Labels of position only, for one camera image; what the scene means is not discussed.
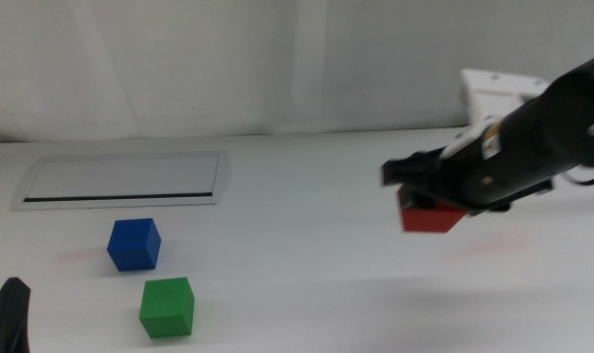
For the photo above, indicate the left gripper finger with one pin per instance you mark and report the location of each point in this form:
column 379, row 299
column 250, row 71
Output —
column 5, row 318

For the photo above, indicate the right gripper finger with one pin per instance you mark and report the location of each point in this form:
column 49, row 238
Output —
column 405, row 171
column 422, row 196

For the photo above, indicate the red cube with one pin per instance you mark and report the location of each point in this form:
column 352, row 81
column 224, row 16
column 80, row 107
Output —
column 427, row 221

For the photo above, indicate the blue cube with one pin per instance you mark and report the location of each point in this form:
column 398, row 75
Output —
column 133, row 245

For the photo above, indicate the green cube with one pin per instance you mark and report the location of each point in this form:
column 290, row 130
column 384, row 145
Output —
column 165, row 309

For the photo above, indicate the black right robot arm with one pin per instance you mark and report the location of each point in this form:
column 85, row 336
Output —
column 571, row 108

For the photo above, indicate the white backdrop sheet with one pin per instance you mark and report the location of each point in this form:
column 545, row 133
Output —
column 228, row 59

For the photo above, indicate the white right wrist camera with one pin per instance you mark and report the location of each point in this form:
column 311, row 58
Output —
column 493, row 93

